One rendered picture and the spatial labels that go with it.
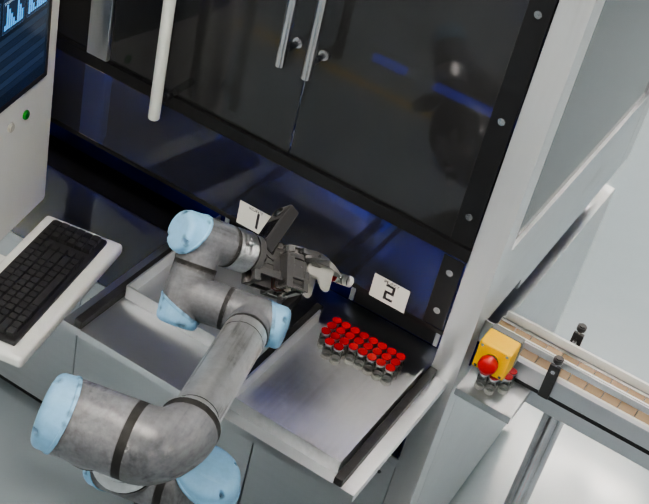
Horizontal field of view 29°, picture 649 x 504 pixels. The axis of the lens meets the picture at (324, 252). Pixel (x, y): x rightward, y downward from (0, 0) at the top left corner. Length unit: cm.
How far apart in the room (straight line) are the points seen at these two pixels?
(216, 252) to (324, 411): 53
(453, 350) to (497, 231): 32
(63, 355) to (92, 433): 159
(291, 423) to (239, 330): 49
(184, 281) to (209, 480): 34
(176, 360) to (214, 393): 67
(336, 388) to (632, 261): 240
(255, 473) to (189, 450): 136
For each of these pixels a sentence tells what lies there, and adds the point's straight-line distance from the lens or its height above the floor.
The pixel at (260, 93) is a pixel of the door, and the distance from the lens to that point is 257.
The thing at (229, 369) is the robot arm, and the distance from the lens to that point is 193.
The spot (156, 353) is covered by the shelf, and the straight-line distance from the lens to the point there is 255.
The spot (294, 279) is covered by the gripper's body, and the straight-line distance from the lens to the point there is 221.
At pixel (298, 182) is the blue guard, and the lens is 259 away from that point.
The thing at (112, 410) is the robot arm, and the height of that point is 135.
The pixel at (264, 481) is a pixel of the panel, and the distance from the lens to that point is 314.
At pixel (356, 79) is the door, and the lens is 243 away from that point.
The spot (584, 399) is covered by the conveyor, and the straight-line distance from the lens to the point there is 267.
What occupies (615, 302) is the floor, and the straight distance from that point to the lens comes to 456.
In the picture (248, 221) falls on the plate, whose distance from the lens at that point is 272.
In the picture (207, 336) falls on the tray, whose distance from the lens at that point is 257.
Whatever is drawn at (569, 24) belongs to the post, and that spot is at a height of 173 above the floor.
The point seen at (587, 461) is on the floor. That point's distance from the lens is 393.
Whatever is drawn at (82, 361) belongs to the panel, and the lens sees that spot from 332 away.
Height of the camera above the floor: 264
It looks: 38 degrees down
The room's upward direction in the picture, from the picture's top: 14 degrees clockwise
